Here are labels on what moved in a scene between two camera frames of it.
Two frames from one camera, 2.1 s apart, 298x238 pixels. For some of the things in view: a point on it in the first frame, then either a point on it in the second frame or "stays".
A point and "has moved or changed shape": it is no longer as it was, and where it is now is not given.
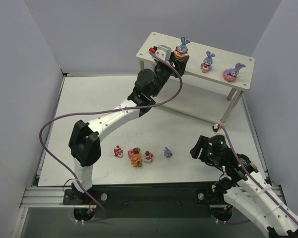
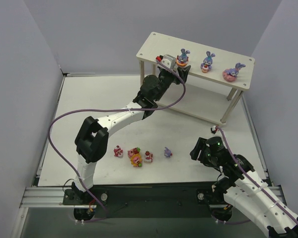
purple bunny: [181, 51] has moved or changed shape
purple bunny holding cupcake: [206, 66] stays
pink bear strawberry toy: [118, 152] stays
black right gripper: [203, 149] stays
